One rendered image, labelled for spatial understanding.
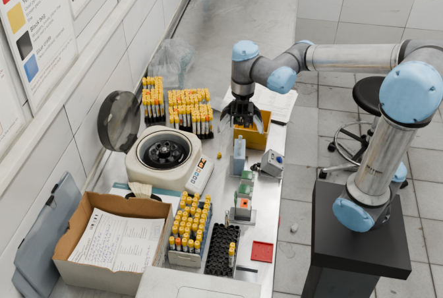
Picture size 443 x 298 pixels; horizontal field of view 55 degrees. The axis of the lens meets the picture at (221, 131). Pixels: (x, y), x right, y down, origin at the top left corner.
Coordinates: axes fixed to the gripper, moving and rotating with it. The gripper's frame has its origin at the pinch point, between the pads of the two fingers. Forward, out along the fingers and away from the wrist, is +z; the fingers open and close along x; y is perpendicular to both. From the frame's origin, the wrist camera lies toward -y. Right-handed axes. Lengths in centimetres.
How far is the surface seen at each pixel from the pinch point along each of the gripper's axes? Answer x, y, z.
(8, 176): -54, 43, -24
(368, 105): 69, -70, 44
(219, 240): -5.6, 30.8, 18.6
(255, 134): 6.2, -12.6, 12.9
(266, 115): 11.0, -24.6, 13.2
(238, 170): 0.0, 1.9, 17.3
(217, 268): -6.0, 40.1, 19.2
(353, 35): 96, -210, 84
